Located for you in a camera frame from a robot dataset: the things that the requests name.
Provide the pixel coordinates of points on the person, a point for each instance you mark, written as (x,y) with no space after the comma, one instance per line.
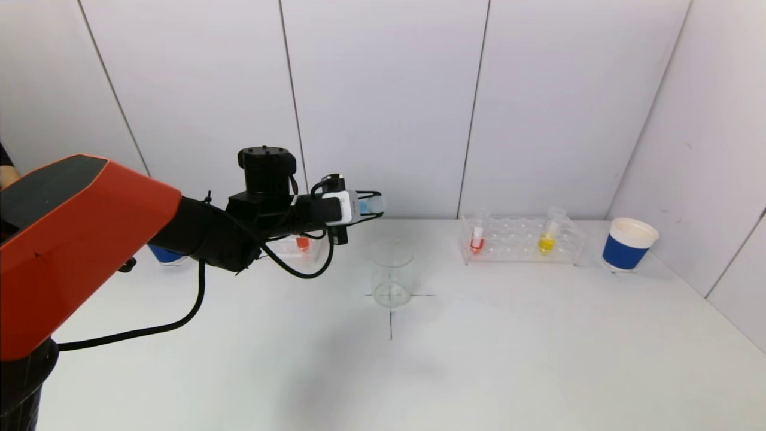
(7,173)

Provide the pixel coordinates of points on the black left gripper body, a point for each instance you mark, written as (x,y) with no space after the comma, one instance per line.
(342,225)

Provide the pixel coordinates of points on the test tube with blue pigment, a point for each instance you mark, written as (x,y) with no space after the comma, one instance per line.
(374,205)

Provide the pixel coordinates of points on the blue white paper cup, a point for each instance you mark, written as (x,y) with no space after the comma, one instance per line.
(627,246)
(164,254)

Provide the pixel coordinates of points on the test tube with yellow pigment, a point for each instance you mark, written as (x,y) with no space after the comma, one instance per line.
(545,244)

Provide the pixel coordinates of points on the clear glass beaker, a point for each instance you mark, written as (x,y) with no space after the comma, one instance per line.
(391,281)

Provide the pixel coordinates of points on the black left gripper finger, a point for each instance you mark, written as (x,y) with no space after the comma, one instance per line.
(370,218)
(370,194)

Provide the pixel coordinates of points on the test tube with orange-red pigment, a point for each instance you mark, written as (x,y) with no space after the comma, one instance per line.
(303,243)

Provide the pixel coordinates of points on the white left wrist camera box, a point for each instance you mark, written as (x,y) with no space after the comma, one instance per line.
(342,206)

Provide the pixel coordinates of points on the clear acrylic test tube rack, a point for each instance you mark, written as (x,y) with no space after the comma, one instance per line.
(514,242)
(315,246)

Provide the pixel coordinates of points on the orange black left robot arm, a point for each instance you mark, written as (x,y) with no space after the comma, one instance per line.
(78,239)

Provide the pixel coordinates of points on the red pigment tube, white label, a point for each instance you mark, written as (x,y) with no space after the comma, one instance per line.
(477,237)

